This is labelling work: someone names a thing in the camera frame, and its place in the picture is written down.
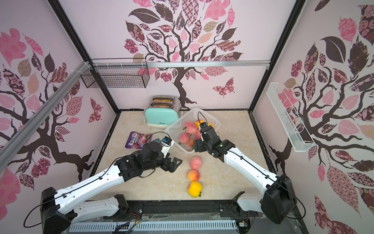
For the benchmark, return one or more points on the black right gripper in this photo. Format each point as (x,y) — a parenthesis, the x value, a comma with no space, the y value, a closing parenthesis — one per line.
(205,130)

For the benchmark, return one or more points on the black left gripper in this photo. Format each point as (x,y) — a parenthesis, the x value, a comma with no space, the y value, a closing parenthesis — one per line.
(172,167)

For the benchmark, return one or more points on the small pink peach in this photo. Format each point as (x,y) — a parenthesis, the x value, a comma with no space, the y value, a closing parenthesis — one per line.
(198,135)

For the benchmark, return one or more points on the orange pink peach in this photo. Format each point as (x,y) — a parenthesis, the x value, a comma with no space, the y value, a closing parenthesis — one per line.
(193,175)

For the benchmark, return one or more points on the yellow peach front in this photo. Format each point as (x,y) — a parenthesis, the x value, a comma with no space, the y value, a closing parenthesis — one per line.
(195,189)

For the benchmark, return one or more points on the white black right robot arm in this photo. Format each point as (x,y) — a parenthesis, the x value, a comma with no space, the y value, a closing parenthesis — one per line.
(277,199)

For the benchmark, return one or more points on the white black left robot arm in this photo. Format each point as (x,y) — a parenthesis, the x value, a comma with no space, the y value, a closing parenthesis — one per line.
(61,208)

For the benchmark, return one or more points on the white plastic basket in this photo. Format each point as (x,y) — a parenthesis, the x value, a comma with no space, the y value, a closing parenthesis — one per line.
(185,129)

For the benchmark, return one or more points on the blue candy packet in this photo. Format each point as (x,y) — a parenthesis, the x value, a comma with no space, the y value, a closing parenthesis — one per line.
(157,140)

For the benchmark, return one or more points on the purple candy bag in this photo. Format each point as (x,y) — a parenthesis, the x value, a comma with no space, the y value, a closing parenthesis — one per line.
(137,140)

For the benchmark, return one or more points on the mint green toaster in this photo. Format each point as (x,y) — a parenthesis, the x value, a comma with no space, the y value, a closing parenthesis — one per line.
(162,111)

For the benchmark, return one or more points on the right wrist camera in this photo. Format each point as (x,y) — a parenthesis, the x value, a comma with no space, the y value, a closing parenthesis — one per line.
(202,125)

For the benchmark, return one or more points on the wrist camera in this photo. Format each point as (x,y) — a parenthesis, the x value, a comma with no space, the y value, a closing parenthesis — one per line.
(166,141)
(202,125)

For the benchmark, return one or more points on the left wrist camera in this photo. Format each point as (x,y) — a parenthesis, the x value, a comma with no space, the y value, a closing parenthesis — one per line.
(166,141)

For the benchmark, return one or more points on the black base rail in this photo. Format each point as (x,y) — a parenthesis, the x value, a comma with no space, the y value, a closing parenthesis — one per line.
(248,222)

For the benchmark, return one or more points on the white slotted cable duct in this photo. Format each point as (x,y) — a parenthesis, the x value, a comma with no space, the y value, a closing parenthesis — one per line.
(153,227)

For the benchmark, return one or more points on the aluminium rail back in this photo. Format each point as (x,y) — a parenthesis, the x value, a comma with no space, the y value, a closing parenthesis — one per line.
(151,64)

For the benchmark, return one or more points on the aluminium rail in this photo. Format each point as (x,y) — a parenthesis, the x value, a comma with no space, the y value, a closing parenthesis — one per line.
(151,64)
(22,136)

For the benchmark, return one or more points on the white wire wall shelf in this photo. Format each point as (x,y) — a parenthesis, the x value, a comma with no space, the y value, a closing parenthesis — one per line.
(283,101)

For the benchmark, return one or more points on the black wire wall basket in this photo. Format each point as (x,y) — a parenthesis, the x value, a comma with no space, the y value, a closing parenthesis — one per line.
(117,73)

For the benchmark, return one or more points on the aluminium rail left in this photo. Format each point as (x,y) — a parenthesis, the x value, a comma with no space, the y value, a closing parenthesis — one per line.
(22,136)

